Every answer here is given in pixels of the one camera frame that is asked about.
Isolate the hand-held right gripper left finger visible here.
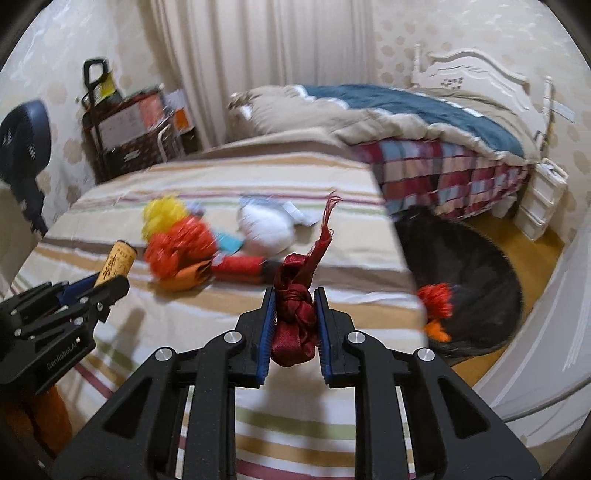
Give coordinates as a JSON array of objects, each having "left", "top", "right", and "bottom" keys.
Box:
[{"left": 51, "top": 286, "right": 278, "bottom": 480}]

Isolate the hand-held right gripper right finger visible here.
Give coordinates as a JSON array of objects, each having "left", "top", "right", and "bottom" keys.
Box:
[{"left": 316, "top": 286, "right": 542, "bottom": 480}]

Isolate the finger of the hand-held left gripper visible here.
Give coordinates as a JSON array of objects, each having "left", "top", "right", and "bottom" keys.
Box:
[
  {"left": 14, "top": 277, "right": 131, "bottom": 344},
  {"left": 7, "top": 276, "right": 101, "bottom": 311}
]

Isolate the tan printed cork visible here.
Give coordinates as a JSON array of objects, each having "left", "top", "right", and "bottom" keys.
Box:
[{"left": 95, "top": 240, "right": 138, "bottom": 289}]

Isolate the dark red ribbon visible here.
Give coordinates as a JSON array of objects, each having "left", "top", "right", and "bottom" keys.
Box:
[{"left": 270, "top": 191, "right": 342, "bottom": 367}]

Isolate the black round rug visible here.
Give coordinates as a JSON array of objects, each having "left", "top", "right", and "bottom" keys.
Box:
[{"left": 394, "top": 205, "right": 525, "bottom": 358}]

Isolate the orange cloth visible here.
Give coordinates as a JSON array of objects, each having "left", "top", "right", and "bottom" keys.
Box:
[{"left": 0, "top": 383, "right": 72, "bottom": 457}]

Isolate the red wrapper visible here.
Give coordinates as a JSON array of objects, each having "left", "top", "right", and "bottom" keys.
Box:
[{"left": 212, "top": 256, "right": 278, "bottom": 284}]

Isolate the orange paper piece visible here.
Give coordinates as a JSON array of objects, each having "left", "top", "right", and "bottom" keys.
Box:
[{"left": 159, "top": 258, "right": 215, "bottom": 292}]

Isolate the orange-red mesh ball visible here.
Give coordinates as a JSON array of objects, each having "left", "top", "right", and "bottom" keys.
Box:
[{"left": 144, "top": 217, "right": 220, "bottom": 282}]

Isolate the yellow mesh ball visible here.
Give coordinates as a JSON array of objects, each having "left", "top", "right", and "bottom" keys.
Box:
[{"left": 141, "top": 195, "right": 192, "bottom": 241}]

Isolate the small red mesh ball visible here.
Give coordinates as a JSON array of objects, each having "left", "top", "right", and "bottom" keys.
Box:
[{"left": 416, "top": 282, "right": 455, "bottom": 321}]

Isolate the white printed wrapper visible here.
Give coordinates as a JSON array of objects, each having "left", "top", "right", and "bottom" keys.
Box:
[{"left": 238, "top": 194, "right": 319, "bottom": 227}]

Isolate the striped bedcover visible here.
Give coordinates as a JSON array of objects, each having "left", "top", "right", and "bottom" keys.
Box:
[{"left": 0, "top": 138, "right": 430, "bottom": 480}]

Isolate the dark blue fan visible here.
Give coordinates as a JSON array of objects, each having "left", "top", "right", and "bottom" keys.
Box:
[{"left": 0, "top": 99, "right": 51, "bottom": 236}]

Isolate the orange and white cardboard box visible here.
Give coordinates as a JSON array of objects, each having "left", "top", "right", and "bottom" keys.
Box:
[{"left": 99, "top": 90, "right": 169, "bottom": 144}]

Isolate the small orange white box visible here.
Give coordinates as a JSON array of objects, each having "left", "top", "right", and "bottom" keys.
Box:
[{"left": 161, "top": 90, "right": 190, "bottom": 132}]

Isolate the plaid bed sheet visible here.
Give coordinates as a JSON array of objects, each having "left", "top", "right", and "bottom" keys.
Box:
[{"left": 355, "top": 138, "right": 532, "bottom": 220}]

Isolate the white door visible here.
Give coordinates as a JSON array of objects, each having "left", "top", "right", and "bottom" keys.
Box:
[{"left": 475, "top": 222, "right": 591, "bottom": 448}]

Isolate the beige and blue quilt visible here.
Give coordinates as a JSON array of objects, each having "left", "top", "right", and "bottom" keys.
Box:
[{"left": 227, "top": 84, "right": 541, "bottom": 162}]

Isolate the white plastic drawer unit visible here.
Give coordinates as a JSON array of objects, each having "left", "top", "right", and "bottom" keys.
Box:
[{"left": 515, "top": 159, "right": 568, "bottom": 241}]

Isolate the white curtain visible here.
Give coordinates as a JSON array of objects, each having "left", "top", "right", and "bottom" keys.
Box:
[{"left": 148, "top": 0, "right": 377, "bottom": 153}]

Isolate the white bed headboard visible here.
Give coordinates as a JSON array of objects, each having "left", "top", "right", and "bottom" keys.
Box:
[{"left": 413, "top": 44, "right": 555, "bottom": 139}]

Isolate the black trolley handle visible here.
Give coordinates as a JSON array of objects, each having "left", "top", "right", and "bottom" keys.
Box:
[{"left": 82, "top": 58, "right": 121, "bottom": 181}]

